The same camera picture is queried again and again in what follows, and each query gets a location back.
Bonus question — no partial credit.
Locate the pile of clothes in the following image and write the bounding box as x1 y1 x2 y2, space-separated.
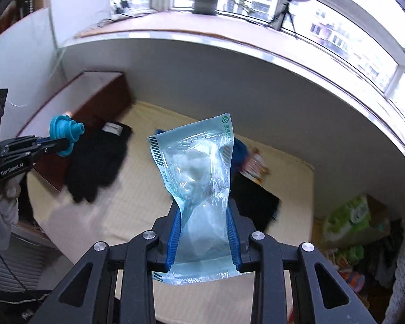
337 219 405 294

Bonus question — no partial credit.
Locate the blue cloth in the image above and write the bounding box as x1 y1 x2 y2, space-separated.
154 127 252 176

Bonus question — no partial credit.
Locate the dark wooden cabinet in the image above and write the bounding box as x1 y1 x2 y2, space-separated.
17 71 132 193

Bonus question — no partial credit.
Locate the cardboard box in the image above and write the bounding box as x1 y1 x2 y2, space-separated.
312 194 392 254

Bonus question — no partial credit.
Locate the yellow striped bed sheet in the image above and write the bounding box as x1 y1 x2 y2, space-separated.
26 100 316 324

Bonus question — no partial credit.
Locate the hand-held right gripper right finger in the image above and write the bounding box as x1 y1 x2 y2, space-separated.
224 199 377 324

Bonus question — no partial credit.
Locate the black fleece cloth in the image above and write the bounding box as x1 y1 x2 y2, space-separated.
65 121 133 205

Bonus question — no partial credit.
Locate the clear teal plastic packet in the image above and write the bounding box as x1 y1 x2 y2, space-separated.
147 111 242 286

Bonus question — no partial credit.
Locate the black charger cable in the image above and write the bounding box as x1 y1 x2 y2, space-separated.
98 0 156 28

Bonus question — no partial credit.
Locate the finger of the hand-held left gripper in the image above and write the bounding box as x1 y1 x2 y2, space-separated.
30 141 76 158
37 136 69 146

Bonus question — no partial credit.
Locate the green tissue package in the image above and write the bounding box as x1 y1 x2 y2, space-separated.
326 194 372 244

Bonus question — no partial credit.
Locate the person's left hand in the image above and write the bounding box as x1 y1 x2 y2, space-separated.
0 177 21 248

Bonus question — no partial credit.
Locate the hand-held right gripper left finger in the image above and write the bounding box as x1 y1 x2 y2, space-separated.
29 201 184 324

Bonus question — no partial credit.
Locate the window sill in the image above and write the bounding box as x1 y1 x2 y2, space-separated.
59 8 405 176

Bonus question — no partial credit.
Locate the ring light on tripod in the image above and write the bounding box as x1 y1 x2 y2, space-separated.
265 0 320 40

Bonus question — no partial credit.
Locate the black folded cloth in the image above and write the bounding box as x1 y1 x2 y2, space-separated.
229 172 280 232

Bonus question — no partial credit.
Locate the red white coffee sachet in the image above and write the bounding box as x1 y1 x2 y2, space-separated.
239 148 270 185

